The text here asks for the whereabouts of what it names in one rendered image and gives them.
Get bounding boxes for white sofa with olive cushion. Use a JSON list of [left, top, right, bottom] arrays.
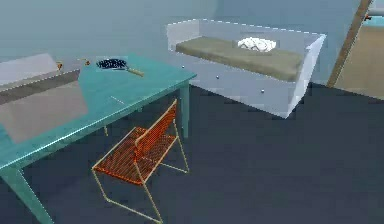
[[165, 18, 327, 120]]

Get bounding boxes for teal table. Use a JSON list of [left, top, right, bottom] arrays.
[[0, 52, 198, 224]]

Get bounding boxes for white crumpled pillow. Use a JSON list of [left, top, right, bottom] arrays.
[[237, 37, 277, 53]]

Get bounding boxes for orange wire chair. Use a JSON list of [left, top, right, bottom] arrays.
[[91, 98, 191, 224]]

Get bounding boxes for black frying pan wooden handle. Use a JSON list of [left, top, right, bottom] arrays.
[[95, 58, 146, 78]]

